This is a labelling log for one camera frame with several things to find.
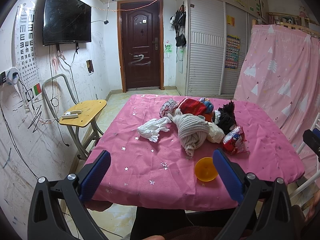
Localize red snack wrapper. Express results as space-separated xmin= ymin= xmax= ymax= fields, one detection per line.
xmin=222 ymin=126 xmax=248 ymax=155

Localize cream cloth bundle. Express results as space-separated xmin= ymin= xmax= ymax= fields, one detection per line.
xmin=207 ymin=122 xmax=225 ymax=144

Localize black white sock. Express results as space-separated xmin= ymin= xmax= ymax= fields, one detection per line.
xmin=213 ymin=100 xmax=237 ymax=135

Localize beige knitted sweater bundle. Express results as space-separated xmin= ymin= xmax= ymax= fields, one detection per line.
xmin=168 ymin=108 xmax=209 ymax=158

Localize blue yarn ball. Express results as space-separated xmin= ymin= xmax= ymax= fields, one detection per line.
xmin=199 ymin=98 xmax=214 ymax=114

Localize red knitted sock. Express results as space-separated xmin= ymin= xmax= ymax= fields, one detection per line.
xmin=178 ymin=98 xmax=207 ymax=115

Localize patterned white red cloth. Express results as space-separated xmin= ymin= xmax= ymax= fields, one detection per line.
xmin=159 ymin=98 xmax=178 ymax=118

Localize orange plastic bowl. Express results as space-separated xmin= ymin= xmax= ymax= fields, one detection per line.
xmin=194 ymin=157 xmax=218 ymax=182

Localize pink star tablecloth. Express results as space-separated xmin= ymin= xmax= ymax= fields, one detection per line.
xmin=84 ymin=94 xmax=306 ymax=212

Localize yellow wooden chair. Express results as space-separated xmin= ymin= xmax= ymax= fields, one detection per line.
xmin=42 ymin=74 xmax=107 ymax=160

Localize pink tree pattern curtain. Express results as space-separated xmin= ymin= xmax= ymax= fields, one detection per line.
xmin=233 ymin=24 xmax=320 ymax=178

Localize white power strip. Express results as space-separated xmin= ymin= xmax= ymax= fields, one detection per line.
xmin=61 ymin=110 xmax=82 ymax=119

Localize white louvered wardrobe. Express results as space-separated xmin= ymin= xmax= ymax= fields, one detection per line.
xmin=185 ymin=0 xmax=252 ymax=96

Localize eye chart poster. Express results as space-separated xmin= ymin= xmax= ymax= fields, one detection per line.
xmin=14 ymin=2 xmax=42 ymax=111

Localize black hanging bags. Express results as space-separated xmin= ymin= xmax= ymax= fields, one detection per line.
xmin=170 ymin=5 xmax=187 ymax=47

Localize dark brown door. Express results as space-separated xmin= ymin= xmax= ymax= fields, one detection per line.
xmin=117 ymin=0 xmax=164 ymax=92

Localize colourful wall chart poster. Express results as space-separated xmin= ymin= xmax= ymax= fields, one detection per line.
xmin=225 ymin=35 xmax=241 ymax=69

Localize white wall charger socket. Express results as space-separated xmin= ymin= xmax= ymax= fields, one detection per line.
xmin=6 ymin=67 xmax=20 ymax=85

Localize black wall television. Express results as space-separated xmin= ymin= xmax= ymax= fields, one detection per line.
xmin=42 ymin=0 xmax=92 ymax=46

